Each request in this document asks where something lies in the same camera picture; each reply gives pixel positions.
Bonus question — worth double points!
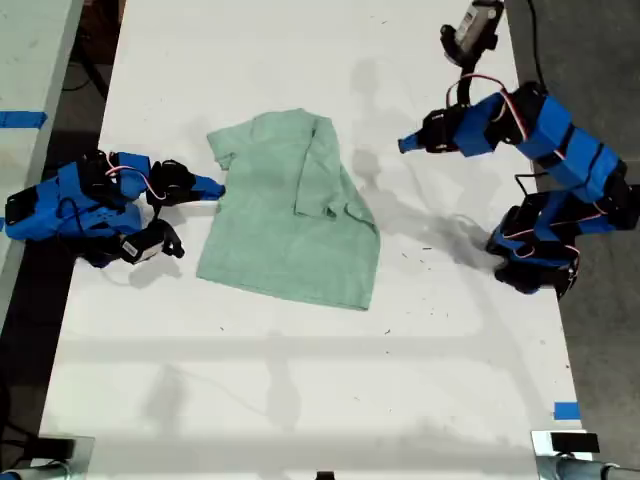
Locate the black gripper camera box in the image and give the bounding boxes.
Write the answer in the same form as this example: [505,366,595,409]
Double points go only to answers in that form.
[118,219,186,266]
[439,0,505,65]

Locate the black camera stalk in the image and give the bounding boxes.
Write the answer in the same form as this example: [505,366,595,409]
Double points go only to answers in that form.
[455,55,482,109]

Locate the black floor cable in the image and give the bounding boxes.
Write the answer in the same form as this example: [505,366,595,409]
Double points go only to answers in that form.
[62,54,110,99]

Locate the white side table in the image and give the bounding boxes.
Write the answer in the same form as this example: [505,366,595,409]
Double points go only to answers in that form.
[0,0,86,326]

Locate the grey metal pipe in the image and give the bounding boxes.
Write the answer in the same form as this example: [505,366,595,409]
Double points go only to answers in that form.
[555,457,640,480]

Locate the black camera cable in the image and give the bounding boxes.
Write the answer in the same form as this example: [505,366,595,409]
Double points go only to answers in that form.
[523,0,550,92]

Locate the long blue tape strip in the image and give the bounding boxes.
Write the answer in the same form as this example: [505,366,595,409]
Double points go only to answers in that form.
[0,110,49,130]

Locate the small black box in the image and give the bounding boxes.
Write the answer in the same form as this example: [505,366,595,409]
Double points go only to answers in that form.
[550,432,601,455]
[35,437,76,459]

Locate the metal table bracket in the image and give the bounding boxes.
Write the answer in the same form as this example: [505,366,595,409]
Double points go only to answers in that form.
[530,429,607,480]
[38,435,96,480]

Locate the pale green T-shirt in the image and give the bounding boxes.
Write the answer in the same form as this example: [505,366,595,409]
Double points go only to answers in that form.
[195,107,382,312]

